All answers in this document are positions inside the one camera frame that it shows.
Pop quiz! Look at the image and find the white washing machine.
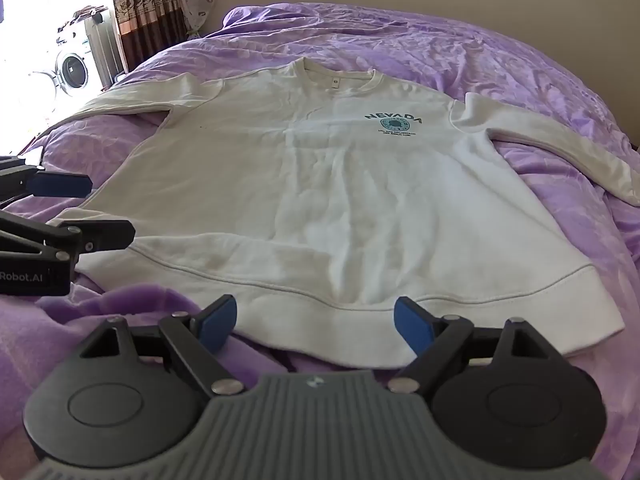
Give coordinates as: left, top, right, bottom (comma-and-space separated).
31, 46, 94, 100

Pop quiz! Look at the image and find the brown patterned curtain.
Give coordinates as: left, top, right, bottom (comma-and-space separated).
109, 0, 194, 74

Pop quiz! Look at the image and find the white printed sweatshirt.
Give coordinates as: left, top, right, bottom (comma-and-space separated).
50, 57, 640, 372

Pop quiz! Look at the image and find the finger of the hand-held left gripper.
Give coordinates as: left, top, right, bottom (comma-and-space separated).
0, 156, 94, 207
0, 210, 137, 263

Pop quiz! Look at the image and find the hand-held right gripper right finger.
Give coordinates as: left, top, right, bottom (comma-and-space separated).
387, 296, 571, 397

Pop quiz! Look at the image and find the purple blanket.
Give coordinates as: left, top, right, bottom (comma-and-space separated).
0, 2, 640, 480

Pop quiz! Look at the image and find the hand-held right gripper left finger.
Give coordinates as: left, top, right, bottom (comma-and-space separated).
75, 294, 248, 400

